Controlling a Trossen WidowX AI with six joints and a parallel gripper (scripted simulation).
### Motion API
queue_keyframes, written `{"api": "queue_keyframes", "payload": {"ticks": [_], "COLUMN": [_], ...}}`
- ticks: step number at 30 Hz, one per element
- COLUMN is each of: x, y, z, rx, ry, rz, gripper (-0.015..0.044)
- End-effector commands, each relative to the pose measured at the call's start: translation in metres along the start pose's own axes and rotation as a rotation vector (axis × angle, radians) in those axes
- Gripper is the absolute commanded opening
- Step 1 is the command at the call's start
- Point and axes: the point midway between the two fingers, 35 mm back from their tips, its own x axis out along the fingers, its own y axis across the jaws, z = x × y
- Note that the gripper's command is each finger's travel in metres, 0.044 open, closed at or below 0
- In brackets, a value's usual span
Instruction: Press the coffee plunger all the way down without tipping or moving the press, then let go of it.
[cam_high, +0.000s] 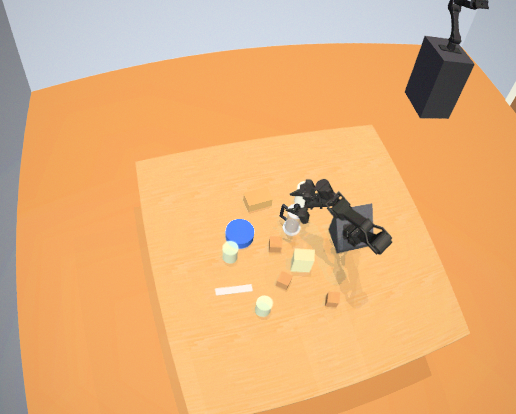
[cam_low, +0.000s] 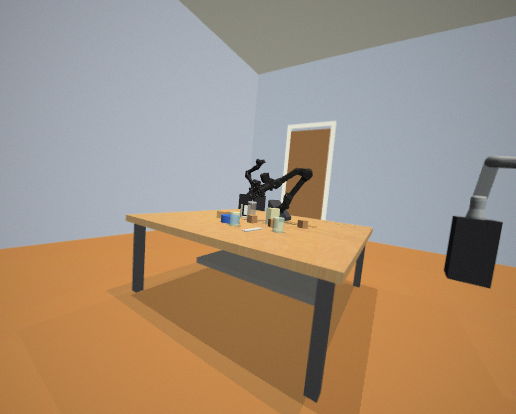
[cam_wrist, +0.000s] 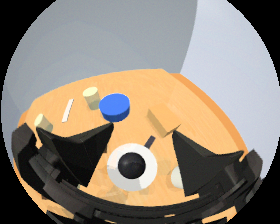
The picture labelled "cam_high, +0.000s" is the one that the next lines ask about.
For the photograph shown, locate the small orange block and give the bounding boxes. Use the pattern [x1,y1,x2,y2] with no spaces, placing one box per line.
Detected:
[276,271,293,290]
[269,236,282,253]
[325,291,340,308]

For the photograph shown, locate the white flat bar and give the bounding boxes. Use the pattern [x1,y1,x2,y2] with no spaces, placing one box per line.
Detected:
[215,284,253,296]

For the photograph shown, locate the tan rectangular block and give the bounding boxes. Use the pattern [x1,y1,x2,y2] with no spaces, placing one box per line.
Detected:
[243,187,273,212]

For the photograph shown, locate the pale yellow cube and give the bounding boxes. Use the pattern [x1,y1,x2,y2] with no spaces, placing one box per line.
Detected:
[290,248,315,272]

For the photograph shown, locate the blue flat round disc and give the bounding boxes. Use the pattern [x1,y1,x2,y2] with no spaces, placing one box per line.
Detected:
[225,219,254,249]

